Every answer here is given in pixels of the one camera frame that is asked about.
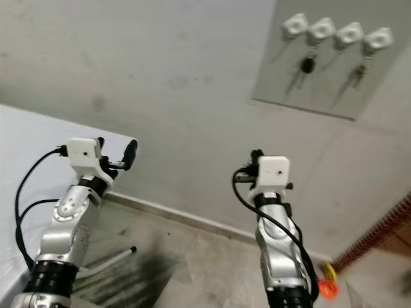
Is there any grey stone skirting board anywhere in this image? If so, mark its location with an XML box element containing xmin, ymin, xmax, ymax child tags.
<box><xmin>103</xmin><ymin>191</ymin><xmax>335</xmax><ymax>262</ymax></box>

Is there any white table leg black foot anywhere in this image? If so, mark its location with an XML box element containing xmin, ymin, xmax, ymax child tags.
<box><xmin>77</xmin><ymin>246</ymin><xmax>138</xmax><ymax>278</ymax></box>

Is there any black key fob with key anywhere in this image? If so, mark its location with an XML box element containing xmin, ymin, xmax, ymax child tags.
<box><xmin>299</xmin><ymin>42</ymin><xmax>318</xmax><ymax>75</ymax></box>

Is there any yellow round plastic toy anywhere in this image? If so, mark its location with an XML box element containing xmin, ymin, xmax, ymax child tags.
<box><xmin>322</xmin><ymin>261</ymin><xmax>338</xmax><ymax>280</ymax></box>

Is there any silver key bunch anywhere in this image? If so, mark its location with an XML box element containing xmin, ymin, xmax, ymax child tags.
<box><xmin>349</xmin><ymin>55</ymin><xmax>374</xmax><ymax>90</ymax></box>

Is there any red brick edge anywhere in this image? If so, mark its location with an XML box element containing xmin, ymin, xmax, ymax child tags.
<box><xmin>333</xmin><ymin>191</ymin><xmax>411</xmax><ymax>272</ymax></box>

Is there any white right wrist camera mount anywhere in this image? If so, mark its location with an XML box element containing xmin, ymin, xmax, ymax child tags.
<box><xmin>254</xmin><ymin>155</ymin><xmax>291</xmax><ymax>197</ymax></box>

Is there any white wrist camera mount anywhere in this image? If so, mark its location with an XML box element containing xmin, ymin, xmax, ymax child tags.
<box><xmin>67</xmin><ymin>137</ymin><xmax>114</xmax><ymax>187</ymax></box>
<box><xmin>254</xmin><ymin>155</ymin><xmax>291</xmax><ymax>197</ymax></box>

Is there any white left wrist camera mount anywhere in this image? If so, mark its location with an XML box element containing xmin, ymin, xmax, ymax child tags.
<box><xmin>67</xmin><ymin>137</ymin><xmax>114</xmax><ymax>187</ymax></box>

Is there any grey wall board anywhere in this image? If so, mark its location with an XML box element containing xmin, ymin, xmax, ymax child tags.
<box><xmin>251</xmin><ymin>0</ymin><xmax>407</xmax><ymax>121</ymax></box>

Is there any short black left arm cable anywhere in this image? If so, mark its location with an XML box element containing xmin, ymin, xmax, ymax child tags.
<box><xmin>19</xmin><ymin>197</ymin><xmax>63</xmax><ymax>257</ymax></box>

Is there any long black left arm cable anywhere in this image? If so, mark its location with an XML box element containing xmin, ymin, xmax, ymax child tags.
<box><xmin>14</xmin><ymin>146</ymin><xmax>69</xmax><ymax>270</ymax></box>

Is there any orange ring plastic toy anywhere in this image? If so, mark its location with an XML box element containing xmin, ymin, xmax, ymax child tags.
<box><xmin>319</xmin><ymin>277</ymin><xmax>340</xmax><ymax>301</ymax></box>

